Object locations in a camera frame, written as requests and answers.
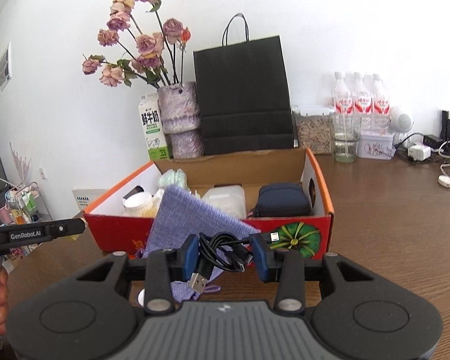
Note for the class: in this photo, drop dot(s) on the purple cloth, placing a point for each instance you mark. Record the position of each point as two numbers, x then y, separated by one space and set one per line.
181 214

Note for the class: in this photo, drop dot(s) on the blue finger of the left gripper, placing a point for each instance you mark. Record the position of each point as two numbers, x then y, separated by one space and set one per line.
71 227

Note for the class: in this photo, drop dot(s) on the white bottle cap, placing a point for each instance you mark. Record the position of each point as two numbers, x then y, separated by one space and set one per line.
141 297

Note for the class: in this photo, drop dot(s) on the translucent cotton swab box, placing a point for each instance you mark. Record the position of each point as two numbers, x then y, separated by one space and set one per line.
228 199

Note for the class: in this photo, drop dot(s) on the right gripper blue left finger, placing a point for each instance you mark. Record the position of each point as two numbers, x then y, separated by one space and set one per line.
188 255

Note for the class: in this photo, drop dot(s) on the black upright device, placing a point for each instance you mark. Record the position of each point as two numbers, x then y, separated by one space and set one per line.
445 126

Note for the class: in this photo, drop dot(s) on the white power adapter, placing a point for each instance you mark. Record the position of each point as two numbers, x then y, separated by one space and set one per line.
419 152

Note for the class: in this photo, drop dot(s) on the clear jar of seeds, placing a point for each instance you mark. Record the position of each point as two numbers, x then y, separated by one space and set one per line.
314 128

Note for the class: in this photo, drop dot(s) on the white round speaker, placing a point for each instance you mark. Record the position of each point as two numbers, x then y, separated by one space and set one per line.
400 123

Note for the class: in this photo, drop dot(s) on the left water bottle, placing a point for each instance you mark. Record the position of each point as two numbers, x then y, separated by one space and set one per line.
343 102

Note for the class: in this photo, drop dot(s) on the white tin box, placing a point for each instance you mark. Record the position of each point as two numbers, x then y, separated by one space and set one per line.
375 145

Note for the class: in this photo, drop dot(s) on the wire storage rack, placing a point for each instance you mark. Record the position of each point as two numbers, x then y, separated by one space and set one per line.
22 203

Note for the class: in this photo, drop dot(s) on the navy zip case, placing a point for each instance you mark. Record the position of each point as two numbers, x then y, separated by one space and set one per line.
281 200

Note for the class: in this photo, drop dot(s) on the dried rose bouquet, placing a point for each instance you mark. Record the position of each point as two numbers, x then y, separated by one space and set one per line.
156 58

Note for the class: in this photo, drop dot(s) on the clear green pack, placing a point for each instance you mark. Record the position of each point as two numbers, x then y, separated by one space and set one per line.
173 177

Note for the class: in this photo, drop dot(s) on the middle water bottle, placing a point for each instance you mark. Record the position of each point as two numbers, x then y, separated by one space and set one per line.
362 102

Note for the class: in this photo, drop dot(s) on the empty glass cup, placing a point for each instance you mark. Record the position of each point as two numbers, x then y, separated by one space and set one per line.
345 141

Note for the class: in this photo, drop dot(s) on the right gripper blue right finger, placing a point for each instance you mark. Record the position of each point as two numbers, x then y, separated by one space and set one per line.
263 257

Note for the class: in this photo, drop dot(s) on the white milk carton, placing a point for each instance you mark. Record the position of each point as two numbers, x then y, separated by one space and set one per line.
157 143

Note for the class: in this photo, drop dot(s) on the yellow plush toy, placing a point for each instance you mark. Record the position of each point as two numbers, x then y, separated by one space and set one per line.
149 212

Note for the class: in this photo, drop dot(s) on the black paper bag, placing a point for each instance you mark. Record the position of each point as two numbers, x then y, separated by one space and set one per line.
243 96

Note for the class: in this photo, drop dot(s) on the right water bottle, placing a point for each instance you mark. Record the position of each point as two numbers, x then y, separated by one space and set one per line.
381 105

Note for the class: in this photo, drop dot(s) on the red cardboard box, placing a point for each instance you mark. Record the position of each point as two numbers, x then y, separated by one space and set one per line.
231 183

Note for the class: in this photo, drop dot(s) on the purple ceramic vase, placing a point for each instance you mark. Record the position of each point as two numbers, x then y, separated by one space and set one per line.
180 116

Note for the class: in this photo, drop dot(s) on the water bottle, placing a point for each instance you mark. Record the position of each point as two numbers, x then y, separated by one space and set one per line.
362 102
343 102
381 105

